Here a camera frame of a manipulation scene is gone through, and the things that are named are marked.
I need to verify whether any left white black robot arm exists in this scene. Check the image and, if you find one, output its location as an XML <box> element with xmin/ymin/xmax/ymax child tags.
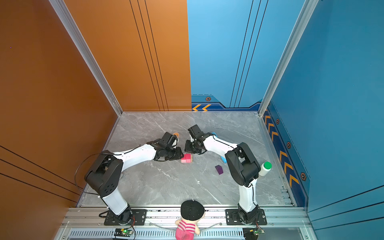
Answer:
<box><xmin>85</xmin><ymin>132</ymin><xmax>184</xmax><ymax>223</ymax></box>

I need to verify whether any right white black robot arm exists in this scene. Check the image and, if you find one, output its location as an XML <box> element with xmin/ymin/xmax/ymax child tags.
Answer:
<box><xmin>185</xmin><ymin>125</ymin><xmax>261</xmax><ymax>224</ymax></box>

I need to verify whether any purple wood block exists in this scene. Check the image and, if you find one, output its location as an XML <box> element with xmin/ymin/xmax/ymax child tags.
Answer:
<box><xmin>215</xmin><ymin>165</ymin><xmax>224</xmax><ymax>175</ymax></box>

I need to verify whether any blue toy microphone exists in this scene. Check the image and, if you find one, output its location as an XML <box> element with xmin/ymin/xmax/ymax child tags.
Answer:
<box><xmin>212</xmin><ymin>132</ymin><xmax>227</xmax><ymax>164</ymax></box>

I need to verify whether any doll with black hat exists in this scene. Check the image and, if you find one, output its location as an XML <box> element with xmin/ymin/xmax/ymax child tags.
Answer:
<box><xmin>175</xmin><ymin>200</ymin><xmax>205</xmax><ymax>240</ymax></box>

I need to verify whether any white bottle green cap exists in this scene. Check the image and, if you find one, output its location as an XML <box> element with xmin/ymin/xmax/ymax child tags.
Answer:
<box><xmin>259</xmin><ymin>162</ymin><xmax>272</xmax><ymax>177</ymax></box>

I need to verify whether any left green circuit board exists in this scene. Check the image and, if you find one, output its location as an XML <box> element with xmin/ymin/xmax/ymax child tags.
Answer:
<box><xmin>114</xmin><ymin>228</ymin><xmax>136</xmax><ymax>240</ymax></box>

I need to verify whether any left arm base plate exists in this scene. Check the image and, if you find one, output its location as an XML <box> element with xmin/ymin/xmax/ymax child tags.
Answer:
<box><xmin>104</xmin><ymin>209</ymin><xmax>147</xmax><ymax>227</ymax></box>

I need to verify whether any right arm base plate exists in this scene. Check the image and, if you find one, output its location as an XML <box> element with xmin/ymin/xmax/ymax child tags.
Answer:
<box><xmin>225</xmin><ymin>209</ymin><xmax>268</xmax><ymax>226</ymax></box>

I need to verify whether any aluminium front rail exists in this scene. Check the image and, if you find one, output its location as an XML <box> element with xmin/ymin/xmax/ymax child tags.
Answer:
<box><xmin>59</xmin><ymin>206</ymin><xmax>313</xmax><ymax>229</ymax></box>

